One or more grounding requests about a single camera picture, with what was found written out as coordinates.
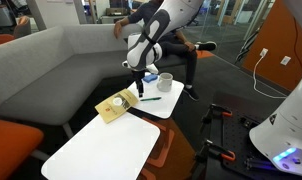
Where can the green pen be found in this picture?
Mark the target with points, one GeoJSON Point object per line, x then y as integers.
{"type": "Point", "coordinates": [151, 98]}

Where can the white rounded side tabletop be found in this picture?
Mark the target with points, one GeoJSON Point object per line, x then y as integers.
{"type": "Point", "coordinates": [104, 150]}
{"type": "Point", "coordinates": [157, 107]}

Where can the blue sponge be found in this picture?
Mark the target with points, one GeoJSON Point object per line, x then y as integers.
{"type": "Point", "coordinates": [150, 79]}

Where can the orange lounge chair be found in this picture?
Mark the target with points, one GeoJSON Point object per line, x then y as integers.
{"type": "Point", "coordinates": [1, 39]}

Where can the orange side table frame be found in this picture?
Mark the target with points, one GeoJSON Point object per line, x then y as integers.
{"type": "Point", "coordinates": [147, 174]}
{"type": "Point", "coordinates": [166, 151]}

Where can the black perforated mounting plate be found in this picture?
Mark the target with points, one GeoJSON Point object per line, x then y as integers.
{"type": "Point", "coordinates": [234, 135]}

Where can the white wall outlet with plug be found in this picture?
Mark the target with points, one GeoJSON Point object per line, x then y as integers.
{"type": "Point", "coordinates": [264, 52]}

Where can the seated person in dark clothes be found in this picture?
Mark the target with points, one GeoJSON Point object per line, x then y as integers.
{"type": "Point", "coordinates": [191, 70]}

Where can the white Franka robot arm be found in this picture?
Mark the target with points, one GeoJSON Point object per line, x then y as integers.
{"type": "Point", "coordinates": [171, 16]}

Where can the gray and orange armchair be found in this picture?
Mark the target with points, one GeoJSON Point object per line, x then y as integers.
{"type": "Point", "coordinates": [22, 28]}

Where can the gray upholstered sofa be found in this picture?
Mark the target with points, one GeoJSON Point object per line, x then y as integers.
{"type": "Point", "coordinates": [41, 76]}

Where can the black mounting bracket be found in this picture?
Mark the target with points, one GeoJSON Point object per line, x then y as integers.
{"type": "Point", "coordinates": [249, 122]}

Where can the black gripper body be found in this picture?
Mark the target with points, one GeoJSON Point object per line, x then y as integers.
{"type": "Point", "coordinates": [138, 76]}

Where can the black robot cart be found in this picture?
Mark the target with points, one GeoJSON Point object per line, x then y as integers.
{"type": "Point", "coordinates": [212, 171]}

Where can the cardboard box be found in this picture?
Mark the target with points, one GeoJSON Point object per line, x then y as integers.
{"type": "Point", "coordinates": [117, 11]}

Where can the black leaning stand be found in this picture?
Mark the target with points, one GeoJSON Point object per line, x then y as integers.
{"type": "Point", "coordinates": [247, 45]}

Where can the white ceramic mug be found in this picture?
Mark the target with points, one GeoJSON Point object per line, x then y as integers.
{"type": "Point", "coordinates": [164, 83]}

